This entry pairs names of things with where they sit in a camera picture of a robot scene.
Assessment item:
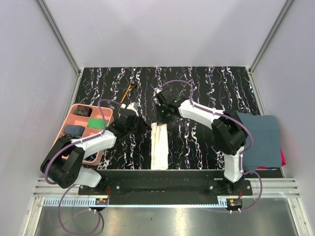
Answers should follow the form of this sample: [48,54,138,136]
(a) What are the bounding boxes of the white cloth napkin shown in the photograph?
[151,122,169,170]

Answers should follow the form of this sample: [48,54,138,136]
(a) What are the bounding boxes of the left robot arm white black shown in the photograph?
[40,108,151,195]

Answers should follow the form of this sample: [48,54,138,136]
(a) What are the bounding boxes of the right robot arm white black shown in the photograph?
[156,89,252,195]

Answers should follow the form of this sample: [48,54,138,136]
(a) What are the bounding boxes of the green cloth in tray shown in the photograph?
[87,118,108,130]

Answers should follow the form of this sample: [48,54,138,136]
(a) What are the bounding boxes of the dark patterned cloth in tray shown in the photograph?
[74,105,93,117]

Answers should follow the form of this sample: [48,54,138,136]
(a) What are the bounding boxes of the grey blue cloth in tray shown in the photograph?
[64,124,85,137]

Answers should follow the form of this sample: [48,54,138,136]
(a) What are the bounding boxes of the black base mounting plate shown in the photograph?
[78,170,253,207]

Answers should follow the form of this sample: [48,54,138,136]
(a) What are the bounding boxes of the blue folded cloth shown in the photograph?
[238,113,282,171]

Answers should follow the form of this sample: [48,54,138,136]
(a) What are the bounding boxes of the magenta cloth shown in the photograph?
[281,149,286,166]

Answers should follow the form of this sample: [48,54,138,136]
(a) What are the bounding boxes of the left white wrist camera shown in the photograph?
[121,102,139,116]

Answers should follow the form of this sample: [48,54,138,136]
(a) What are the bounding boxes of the orange handled utensil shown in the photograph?
[120,84,131,104]

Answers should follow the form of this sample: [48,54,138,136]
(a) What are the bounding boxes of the black handled utensil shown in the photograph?
[126,80,138,100]

